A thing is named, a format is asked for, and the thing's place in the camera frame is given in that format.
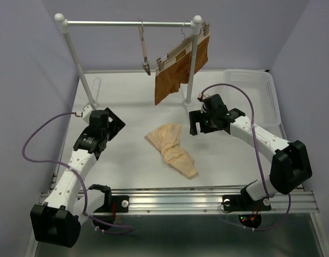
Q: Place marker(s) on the brown underwear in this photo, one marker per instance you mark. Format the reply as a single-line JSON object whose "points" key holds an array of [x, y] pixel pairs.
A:
{"points": [[170, 80]]}

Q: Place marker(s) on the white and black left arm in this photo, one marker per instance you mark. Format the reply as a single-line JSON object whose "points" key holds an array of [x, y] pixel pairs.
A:
{"points": [[59, 218]]}

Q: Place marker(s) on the wooden clip hanger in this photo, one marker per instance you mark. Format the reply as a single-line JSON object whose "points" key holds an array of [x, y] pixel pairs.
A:
{"points": [[145, 63]]}

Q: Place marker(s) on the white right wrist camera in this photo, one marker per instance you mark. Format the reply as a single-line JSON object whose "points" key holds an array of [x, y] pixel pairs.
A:
{"points": [[204, 99]]}

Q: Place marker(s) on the white plastic basket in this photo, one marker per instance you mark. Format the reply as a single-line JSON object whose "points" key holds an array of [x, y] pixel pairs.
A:
{"points": [[259, 86]]}

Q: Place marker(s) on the beige underwear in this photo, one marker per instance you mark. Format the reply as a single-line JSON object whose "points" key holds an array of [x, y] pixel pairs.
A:
{"points": [[166, 140]]}

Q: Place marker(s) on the aluminium mounting rail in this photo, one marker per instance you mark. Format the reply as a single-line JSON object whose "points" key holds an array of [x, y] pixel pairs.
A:
{"points": [[206, 201]]}

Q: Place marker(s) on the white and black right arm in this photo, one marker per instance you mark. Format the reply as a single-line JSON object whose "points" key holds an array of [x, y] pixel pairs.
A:
{"points": [[290, 165]]}

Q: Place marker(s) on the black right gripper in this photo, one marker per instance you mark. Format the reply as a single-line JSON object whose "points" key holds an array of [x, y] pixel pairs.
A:
{"points": [[195, 116]]}

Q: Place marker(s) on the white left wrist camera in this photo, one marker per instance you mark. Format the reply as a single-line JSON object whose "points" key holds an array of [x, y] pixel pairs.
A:
{"points": [[86, 111]]}

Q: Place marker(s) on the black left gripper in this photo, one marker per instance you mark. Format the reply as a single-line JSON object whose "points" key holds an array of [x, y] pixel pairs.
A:
{"points": [[116, 125]]}

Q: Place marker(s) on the white clothes rack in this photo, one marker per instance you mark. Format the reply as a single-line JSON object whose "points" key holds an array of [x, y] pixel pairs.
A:
{"points": [[97, 46]]}

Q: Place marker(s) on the wooden hanger with brown underwear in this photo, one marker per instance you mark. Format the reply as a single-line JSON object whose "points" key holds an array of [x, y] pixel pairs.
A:
{"points": [[183, 52]]}

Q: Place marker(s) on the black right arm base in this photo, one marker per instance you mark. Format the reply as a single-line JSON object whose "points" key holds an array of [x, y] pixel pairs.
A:
{"points": [[245, 207]]}

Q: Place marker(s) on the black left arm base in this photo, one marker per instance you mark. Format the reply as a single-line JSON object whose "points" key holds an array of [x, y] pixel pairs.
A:
{"points": [[118, 202]]}

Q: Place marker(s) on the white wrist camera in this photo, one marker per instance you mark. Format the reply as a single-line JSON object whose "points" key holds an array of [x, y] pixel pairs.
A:
{"points": [[86, 111], [204, 99]]}

